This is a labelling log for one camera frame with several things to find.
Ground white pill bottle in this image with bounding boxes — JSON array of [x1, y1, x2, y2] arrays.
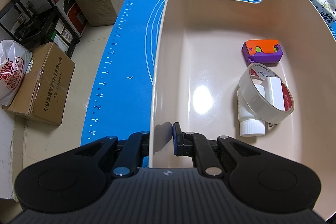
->
[[237, 88, 266, 137]]

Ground clear packing tape roll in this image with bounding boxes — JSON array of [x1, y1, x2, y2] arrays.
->
[[239, 63, 294, 124]]

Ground white USB charger plug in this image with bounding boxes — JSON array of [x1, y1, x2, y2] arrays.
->
[[261, 77, 285, 111]]

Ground beige plastic storage bin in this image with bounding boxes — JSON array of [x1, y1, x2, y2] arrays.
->
[[148, 0, 336, 169]]

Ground orange purple toy box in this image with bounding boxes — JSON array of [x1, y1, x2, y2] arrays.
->
[[241, 39, 283, 64]]

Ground blue silicone baking mat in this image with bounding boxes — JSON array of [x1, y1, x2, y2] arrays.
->
[[81, 0, 165, 144]]

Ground flat brown cardboard box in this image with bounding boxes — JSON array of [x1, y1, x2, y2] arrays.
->
[[3, 42, 75, 126]]

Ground white red plastic bag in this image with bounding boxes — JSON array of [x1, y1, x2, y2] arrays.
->
[[0, 40, 33, 106]]

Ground black metal shelf rack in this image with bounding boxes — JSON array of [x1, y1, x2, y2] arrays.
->
[[1, 0, 79, 57]]

